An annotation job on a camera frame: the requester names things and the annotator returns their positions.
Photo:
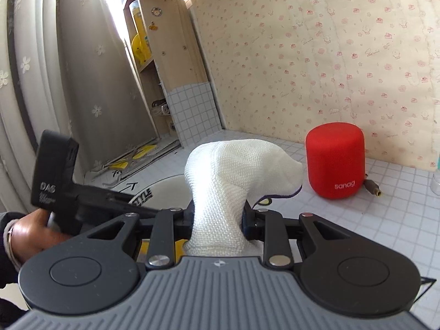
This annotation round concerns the wooden cabinet with tile sticker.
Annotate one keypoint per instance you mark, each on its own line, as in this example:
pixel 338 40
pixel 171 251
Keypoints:
pixel 175 41

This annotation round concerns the white cloth with purple trim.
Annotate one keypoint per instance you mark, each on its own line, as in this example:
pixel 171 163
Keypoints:
pixel 233 172

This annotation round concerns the person's left hand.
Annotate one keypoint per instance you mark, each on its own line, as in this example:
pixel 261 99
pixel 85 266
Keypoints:
pixel 31 237

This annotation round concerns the red cylindrical speaker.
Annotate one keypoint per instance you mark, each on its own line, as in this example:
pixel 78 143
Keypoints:
pixel 335 158

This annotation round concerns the lying metal clip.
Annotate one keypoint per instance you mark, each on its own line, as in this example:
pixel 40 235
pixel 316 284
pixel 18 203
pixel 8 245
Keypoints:
pixel 161 107

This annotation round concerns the person's left forearm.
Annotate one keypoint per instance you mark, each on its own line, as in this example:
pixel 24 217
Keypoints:
pixel 5 247

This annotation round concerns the tall yellow carton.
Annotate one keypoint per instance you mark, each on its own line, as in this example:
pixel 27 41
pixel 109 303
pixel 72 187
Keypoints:
pixel 137 17

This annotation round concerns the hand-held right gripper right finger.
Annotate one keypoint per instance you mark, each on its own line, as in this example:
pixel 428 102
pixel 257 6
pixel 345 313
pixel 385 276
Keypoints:
pixel 251 223

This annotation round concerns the grey floral curtain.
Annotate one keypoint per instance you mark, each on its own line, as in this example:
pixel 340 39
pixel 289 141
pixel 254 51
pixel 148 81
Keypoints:
pixel 68 75

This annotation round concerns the teal capped stamp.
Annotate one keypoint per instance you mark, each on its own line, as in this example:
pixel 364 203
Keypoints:
pixel 436 178

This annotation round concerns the folding metal stand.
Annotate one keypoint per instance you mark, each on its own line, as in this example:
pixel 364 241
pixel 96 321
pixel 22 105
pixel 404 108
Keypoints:
pixel 161 149

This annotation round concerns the round bear sticker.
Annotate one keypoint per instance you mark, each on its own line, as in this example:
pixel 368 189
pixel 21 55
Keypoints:
pixel 156 12

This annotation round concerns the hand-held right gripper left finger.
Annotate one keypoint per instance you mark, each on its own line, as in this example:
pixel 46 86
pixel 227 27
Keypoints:
pixel 182 223

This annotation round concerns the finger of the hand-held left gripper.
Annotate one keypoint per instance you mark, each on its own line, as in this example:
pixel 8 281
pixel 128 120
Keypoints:
pixel 110 204

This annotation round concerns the yellow duck sticker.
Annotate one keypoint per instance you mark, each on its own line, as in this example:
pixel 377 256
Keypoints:
pixel 153 25

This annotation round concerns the white bowl with black rim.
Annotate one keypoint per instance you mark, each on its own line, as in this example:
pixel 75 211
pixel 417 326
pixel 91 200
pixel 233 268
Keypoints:
pixel 165 189

